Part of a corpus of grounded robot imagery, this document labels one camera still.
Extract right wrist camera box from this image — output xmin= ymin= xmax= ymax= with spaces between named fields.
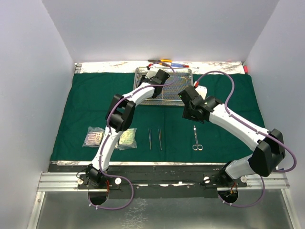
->
xmin=195 ymin=85 xmax=207 ymax=100

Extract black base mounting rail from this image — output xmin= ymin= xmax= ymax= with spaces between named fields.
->
xmin=39 ymin=163 xmax=262 ymax=199

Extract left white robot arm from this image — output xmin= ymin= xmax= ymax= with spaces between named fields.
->
xmin=85 ymin=69 xmax=170 ymax=188

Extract yellow handled pliers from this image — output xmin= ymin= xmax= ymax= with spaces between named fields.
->
xmin=148 ymin=59 xmax=172 ymax=67

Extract steel tweezers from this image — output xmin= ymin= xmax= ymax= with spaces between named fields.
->
xmin=158 ymin=129 xmax=162 ymax=151
xmin=148 ymin=128 xmax=152 ymax=150

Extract green packet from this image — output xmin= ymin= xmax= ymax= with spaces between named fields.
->
xmin=118 ymin=128 xmax=137 ymax=150

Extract pink instrument packet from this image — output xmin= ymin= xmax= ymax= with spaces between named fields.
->
xmin=82 ymin=126 xmax=104 ymax=147

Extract metal mesh instrument tray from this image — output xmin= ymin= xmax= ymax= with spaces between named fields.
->
xmin=141 ymin=67 xmax=193 ymax=106

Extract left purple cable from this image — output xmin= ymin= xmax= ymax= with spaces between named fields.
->
xmin=99 ymin=62 xmax=176 ymax=210

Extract steel surgical scissors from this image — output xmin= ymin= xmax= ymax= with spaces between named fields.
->
xmin=192 ymin=125 xmax=203 ymax=151

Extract blue red pen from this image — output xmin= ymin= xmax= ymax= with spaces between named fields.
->
xmin=171 ymin=62 xmax=199 ymax=69

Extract aluminium extrusion frame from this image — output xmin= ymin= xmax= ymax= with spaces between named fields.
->
xmin=26 ymin=62 xmax=294 ymax=229

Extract dark green surgical cloth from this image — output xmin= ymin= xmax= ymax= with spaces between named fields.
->
xmin=51 ymin=73 xmax=264 ymax=163

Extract red marker at edge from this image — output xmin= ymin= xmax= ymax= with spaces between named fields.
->
xmin=243 ymin=65 xmax=248 ymax=74

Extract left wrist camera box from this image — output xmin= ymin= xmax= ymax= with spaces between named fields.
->
xmin=145 ymin=68 xmax=159 ymax=79

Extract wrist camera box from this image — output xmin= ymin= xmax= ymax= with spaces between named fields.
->
xmin=145 ymin=68 xmax=159 ymax=79
xmin=195 ymin=85 xmax=207 ymax=100

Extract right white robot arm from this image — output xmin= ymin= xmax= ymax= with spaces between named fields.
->
xmin=178 ymin=86 xmax=285 ymax=187

